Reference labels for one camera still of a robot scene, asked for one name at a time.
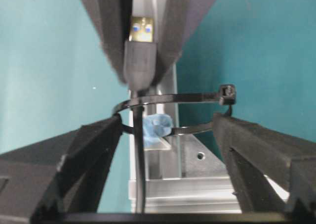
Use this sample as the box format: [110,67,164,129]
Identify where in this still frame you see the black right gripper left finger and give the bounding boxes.
[0,114,122,224]

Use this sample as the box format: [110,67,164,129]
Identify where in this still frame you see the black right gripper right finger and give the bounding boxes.
[213,113,316,224]

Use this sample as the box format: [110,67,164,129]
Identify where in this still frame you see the aluminium extrusion frame rail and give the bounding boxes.
[132,0,240,213]

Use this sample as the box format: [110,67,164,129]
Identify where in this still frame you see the black USB cable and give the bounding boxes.
[122,16,158,214]

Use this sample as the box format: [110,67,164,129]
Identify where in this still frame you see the black zip tie loop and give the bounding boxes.
[112,84,237,136]

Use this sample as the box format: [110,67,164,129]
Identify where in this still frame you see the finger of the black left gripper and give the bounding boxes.
[81,0,132,84]
[152,0,216,86]

